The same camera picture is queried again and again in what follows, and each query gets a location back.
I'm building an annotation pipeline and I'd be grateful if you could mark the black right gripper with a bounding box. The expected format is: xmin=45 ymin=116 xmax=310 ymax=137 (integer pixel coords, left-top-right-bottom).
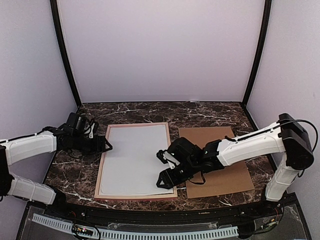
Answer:
xmin=156 ymin=159 xmax=199 ymax=190

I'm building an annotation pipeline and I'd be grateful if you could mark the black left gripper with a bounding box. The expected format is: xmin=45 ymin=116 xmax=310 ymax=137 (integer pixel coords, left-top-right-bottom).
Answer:
xmin=72 ymin=133 xmax=113 ymax=157

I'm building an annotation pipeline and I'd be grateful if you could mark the light wooden picture frame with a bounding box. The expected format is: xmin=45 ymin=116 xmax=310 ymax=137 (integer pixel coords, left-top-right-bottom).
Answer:
xmin=94 ymin=121 xmax=179 ymax=200

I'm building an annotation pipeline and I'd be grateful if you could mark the red sunset photo print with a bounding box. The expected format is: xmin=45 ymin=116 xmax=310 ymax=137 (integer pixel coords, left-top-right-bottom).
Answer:
xmin=99 ymin=124 xmax=175 ymax=196

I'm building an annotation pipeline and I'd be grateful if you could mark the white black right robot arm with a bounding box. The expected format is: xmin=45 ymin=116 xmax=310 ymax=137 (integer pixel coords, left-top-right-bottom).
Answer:
xmin=156 ymin=113 xmax=317 ymax=217

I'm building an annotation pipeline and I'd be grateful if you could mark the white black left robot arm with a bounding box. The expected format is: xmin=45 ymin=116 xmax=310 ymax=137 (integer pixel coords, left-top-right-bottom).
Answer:
xmin=0 ymin=126 xmax=113 ymax=218

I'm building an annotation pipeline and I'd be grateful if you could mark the brown cardboard backing board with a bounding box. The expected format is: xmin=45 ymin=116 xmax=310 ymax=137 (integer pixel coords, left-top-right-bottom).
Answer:
xmin=178 ymin=126 xmax=255 ymax=199

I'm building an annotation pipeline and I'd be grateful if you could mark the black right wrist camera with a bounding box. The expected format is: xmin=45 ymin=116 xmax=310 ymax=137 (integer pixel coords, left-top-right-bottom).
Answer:
xmin=156 ymin=137 xmax=202 ymax=169

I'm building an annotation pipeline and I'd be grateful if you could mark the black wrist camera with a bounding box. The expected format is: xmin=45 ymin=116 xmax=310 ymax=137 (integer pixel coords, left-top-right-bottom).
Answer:
xmin=63 ymin=112 xmax=99 ymax=139
xmin=156 ymin=137 xmax=202 ymax=169

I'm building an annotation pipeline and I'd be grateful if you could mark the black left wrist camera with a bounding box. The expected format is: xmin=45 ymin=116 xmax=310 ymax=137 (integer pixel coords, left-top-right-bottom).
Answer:
xmin=63 ymin=112 xmax=99 ymax=139

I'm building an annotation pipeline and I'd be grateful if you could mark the black table edge rail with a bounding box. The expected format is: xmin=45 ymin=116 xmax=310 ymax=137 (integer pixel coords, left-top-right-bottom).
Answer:
xmin=22 ymin=192 xmax=301 ymax=236

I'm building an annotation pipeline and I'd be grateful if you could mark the grey slotted cable duct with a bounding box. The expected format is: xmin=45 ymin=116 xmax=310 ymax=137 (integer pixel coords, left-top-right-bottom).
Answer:
xmin=31 ymin=213 xmax=239 ymax=240

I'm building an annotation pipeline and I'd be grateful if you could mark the black corner post right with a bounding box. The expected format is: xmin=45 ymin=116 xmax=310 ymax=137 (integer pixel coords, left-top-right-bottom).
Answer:
xmin=241 ymin=0 xmax=273 ymax=109

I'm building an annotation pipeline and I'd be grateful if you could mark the black corner post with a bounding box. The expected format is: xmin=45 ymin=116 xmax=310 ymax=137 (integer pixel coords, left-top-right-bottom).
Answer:
xmin=49 ymin=0 xmax=82 ymax=108
xmin=241 ymin=0 xmax=273 ymax=109

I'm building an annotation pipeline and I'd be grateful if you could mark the black corner post left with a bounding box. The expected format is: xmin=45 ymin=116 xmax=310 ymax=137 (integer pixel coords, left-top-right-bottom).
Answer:
xmin=49 ymin=0 xmax=82 ymax=108

